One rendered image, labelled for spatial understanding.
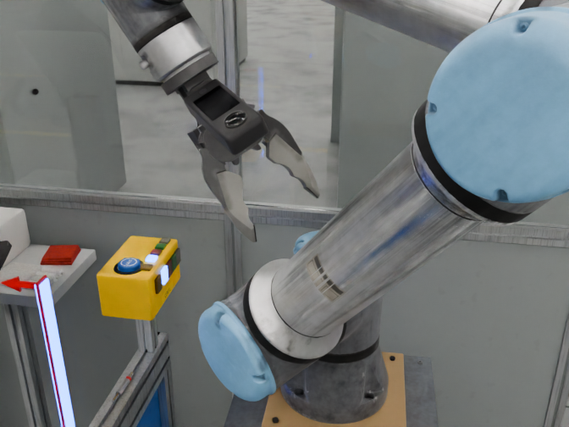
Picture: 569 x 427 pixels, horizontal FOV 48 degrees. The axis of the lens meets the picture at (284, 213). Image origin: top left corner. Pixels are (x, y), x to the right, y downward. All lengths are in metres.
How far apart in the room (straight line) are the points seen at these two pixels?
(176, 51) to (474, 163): 0.39
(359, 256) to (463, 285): 1.09
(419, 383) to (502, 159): 0.65
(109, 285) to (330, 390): 0.50
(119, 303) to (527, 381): 1.08
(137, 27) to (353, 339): 0.45
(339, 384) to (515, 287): 0.87
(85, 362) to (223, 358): 1.33
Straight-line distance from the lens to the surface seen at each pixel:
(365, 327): 0.82
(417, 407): 0.99
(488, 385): 1.80
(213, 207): 1.59
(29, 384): 1.91
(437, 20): 0.61
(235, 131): 0.64
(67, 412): 1.08
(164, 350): 1.37
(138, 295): 1.17
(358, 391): 0.86
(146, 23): 0.72
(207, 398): 1.95
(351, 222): 0.55
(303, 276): 0.60
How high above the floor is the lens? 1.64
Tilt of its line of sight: 25 degrees down
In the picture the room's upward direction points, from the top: straight up
